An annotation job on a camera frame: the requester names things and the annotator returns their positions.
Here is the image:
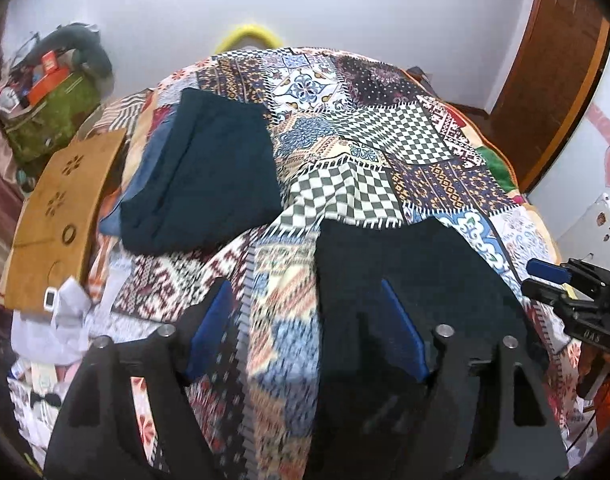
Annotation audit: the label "green patterned bag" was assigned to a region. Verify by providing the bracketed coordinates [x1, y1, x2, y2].
[2, 72, 100, 163]

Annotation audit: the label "folded blue jeans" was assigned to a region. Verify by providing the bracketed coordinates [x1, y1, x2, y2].
[99, 110, 178, 236]

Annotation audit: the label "green cloth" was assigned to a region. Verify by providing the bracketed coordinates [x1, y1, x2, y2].
[477, 145, 518, 191]

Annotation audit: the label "wooden lap board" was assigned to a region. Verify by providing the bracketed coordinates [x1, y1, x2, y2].
[4, 127, 128, 311]

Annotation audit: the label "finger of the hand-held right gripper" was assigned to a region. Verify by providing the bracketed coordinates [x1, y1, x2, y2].
[527, 258, 572, 286]
[521, 280, 578, 308]

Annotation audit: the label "brown wooden door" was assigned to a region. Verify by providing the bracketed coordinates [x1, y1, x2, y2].
[487, 0, 610, 193]

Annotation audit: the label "orange box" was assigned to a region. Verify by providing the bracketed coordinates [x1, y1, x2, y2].
[27, 52, 68, 103]

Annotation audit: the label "yellow curved object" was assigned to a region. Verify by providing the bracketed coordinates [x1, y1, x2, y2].
[214, 22, 280, 56]

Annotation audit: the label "folded dark teal pants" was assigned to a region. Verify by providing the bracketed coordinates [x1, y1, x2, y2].
[120, 87, 283, 256]

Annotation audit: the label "black pants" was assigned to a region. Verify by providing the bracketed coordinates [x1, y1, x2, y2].
[305, 217, 540, 480]

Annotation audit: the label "white printed cloth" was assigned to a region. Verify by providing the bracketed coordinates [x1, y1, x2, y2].
[555, 192, 610, 263]

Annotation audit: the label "grey cloth bundle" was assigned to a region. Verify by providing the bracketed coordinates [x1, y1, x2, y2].
[35, 22, 114, 81]

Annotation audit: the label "patchwork printed blanket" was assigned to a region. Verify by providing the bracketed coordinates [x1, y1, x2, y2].
[7, 46, 586, 480]

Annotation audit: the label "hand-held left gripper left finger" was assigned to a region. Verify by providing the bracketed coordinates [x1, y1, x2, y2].
[44, 277, 236, 480]

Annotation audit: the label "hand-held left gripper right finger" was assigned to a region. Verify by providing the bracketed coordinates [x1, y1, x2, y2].
[380, 279, 568, 480]

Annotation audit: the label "white crumpled cloth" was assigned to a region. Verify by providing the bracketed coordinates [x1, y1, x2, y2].
[10, 280, 93, 366]

